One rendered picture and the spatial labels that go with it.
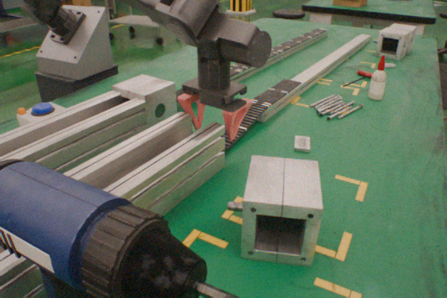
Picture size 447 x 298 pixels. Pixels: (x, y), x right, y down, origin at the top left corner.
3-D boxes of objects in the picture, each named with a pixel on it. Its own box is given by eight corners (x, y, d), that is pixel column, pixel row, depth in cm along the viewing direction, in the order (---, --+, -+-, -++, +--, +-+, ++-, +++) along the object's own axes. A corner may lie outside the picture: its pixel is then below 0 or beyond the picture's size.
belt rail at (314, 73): (360, 40, 150) (361, 33, 149) (369, 42, 148) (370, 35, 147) (248, 118, 80) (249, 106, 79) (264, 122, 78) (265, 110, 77)
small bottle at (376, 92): (364, 97, 92) (372, 54, 87) (374, 94, 94) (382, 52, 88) (376, 102, 89) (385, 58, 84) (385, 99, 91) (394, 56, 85)
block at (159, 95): (140, 109, 85) (135, 72, 80) (177, 122, 78) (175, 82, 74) (110, 123, 78) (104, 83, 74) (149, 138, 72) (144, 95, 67)
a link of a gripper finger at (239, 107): (232, 151, 61) (232, 101, 56) (199, 139, 64) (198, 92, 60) (251, 135, 66) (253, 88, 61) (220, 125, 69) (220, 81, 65)
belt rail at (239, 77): (319, 34, 160) (320, 28, 158) (327, 35, 158) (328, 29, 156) (185, 100, 90) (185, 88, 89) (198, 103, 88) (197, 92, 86)
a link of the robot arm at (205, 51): (212, 15, 60) (188, 19, 56) (244, 19, 56) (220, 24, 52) (213, 53, 63) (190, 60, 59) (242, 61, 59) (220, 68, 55)
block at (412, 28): (383, 45, 144) (387, 22, 140) (411, 49, 138) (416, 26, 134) (378, 49, 137) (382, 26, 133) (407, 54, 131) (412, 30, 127)
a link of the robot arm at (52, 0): (55, 5, 105) (46, 19, 104) (31, -17, 96) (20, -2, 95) (72, 10, 101) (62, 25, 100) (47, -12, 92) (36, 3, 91)
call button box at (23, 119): (56, 125, 77) (49, 100, 74) (81, 137, 72) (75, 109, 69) (22, 139, 71) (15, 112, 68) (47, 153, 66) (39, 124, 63)
